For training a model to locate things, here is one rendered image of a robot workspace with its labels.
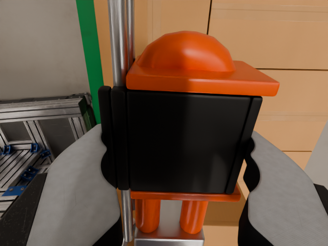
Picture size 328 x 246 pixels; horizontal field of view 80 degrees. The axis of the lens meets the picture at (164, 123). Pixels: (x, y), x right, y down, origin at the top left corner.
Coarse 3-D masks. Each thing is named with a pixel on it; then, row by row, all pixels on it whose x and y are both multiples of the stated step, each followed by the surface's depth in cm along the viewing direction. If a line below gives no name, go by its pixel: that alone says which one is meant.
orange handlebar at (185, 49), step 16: (176, 32) 10; (192, 32) 10; (160, 48) 10; (176, 48) 10; (192, 48) 10; (208, 48) 10; (224, 48) 10; (144, 64) 10; (160, 64) 10; (176, 64) 10; (192, 64) 10; (208, 64) 10; (224, 64) 10; (144, 208) 16; (160, 208) 17; (192, 208) 16; (144, 224) 17; (192, 224) 17
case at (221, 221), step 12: (120, 192) 45; (240, 192) 47; (120, 204) 42; (216, 204) 44; (228, 204) 44; (240, 204) 44; (216, 216) 41; (228, 216) 41; (240, 216) 41; (204, 228) 40; (216, 228) 40; (228, 228) 40; (132, 240) 41; (216, 240) 42; (228, 240) 42
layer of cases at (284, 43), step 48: (96, 0) 66; (144, 0) 66; (192, 0) 67; (240, 0) 67; (288, 0) 67; (144, 48) 74; (240, 48) 74; (288, 48) 75; (288, 96) 84; (288, 144) 96
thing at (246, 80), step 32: (128, 96) 10; (160, 96) 10; (192, 96) 10; (224, 96) 10; (256, 96) 10; (128, 128) 10; (160, 128) 10; (192, 128) 10; (224, 128) 10; (160, 160) 11; (192, 160) 11; (224, 160) 12; (160, 192) 13; (192, 192) 13; (224, 192) 13
